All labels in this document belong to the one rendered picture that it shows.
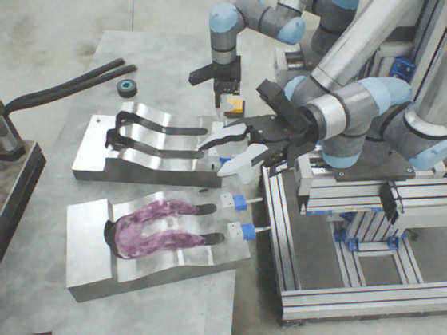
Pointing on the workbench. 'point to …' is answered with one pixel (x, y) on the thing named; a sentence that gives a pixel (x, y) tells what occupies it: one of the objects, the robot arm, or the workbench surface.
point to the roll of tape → (127, 88)
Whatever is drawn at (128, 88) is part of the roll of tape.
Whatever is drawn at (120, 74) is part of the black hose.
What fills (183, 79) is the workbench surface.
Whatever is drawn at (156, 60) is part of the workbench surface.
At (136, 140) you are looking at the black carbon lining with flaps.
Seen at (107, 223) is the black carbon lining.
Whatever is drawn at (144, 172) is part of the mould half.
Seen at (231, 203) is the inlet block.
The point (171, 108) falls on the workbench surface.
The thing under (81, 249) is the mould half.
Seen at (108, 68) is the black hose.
